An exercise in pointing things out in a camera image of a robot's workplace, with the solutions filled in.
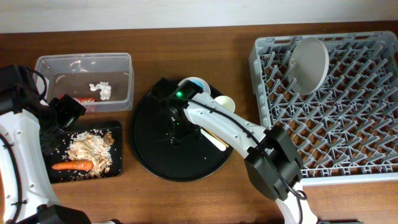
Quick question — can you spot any grey dishwasher rack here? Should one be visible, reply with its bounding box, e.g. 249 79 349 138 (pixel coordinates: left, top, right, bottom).
249 31 397 185

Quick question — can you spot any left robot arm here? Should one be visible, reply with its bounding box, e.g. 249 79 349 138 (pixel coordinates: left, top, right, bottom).
1 65 90 223

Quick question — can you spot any white paper cup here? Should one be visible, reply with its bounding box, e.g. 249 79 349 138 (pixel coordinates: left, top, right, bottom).
215 95 236 113

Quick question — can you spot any white tissue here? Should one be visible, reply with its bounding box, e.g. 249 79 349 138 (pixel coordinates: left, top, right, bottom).
89 82 111 101

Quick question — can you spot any grey plate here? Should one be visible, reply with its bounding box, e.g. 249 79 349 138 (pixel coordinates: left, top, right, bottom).
287 37 329 95

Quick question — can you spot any orange carrot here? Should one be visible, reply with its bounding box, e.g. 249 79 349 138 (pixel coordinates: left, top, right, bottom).
52 160 94 170

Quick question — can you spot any white plastic fork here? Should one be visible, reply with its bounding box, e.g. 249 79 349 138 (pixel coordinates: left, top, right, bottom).
200 129 228 151

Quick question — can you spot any small white bowl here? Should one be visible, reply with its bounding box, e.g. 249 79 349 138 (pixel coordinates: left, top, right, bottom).
178 77 211 95

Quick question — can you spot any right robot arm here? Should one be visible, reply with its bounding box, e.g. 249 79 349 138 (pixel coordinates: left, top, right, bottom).
152 78 319 223

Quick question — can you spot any pile of peanut shells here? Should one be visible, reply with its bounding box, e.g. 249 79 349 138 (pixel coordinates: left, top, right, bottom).
67 131 114 179

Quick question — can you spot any pile of white rice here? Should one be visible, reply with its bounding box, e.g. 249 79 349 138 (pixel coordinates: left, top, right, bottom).
67 131 112 162

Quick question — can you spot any brown walnut piece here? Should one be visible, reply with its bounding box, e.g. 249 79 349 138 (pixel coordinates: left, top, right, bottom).
103 132 115 146

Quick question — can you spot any red snack wrapper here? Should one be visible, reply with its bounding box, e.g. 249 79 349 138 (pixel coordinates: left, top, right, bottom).
60 95 96 104

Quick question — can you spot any round black serving tray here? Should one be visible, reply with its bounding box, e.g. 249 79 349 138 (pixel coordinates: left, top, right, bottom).
129 91 234 182

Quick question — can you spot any blue plastic cup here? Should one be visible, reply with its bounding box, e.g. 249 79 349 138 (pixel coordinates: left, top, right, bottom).
190 79 205 90

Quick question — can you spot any wooden chopstick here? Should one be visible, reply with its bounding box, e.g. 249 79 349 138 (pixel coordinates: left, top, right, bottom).
208 131 229 148

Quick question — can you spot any clear plastic bin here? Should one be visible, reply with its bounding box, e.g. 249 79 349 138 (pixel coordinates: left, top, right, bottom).
34 53 134 113

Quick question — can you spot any black rectangular tray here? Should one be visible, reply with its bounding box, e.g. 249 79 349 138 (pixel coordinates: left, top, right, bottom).
44 121 123 184

